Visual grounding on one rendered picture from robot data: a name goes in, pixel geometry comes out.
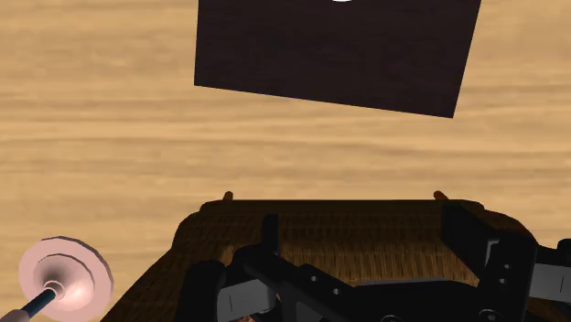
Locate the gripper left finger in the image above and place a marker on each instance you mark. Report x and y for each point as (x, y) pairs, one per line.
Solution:
(285, 274)

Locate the brown woven sofa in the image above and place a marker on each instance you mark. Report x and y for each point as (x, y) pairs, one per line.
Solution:
(357, 241)

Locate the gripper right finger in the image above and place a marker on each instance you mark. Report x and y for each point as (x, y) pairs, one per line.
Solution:
(508, 254)

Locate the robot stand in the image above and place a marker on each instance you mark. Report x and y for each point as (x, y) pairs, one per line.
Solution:
(339, 53)

